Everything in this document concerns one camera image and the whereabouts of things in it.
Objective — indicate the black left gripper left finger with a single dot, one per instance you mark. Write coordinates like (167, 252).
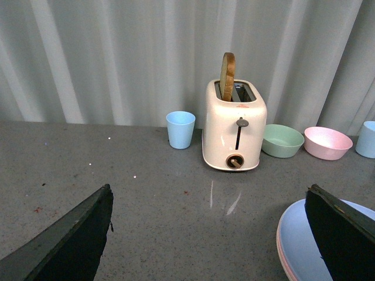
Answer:
(69, 249)

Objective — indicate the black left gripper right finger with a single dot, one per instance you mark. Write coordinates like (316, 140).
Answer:
(344, 235)

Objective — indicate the blue plate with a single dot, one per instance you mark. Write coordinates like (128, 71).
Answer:
(298, 243)

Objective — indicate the pink plate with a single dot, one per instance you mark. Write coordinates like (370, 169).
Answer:
(286, 267)

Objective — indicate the light blue cup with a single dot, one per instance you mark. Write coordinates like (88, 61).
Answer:
(366, 142)
(180, 125)

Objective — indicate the pink bowl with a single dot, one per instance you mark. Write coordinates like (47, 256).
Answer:
(325, 143)

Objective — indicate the green bowl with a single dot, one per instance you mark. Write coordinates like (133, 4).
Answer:
(281, 141)

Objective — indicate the cream toaster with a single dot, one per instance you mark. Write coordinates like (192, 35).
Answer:
(233, 131)

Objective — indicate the grey curtain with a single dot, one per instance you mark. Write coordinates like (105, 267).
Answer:
(132, 62)

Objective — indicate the brown bread slice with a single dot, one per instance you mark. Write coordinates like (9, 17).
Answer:
(228, 69)

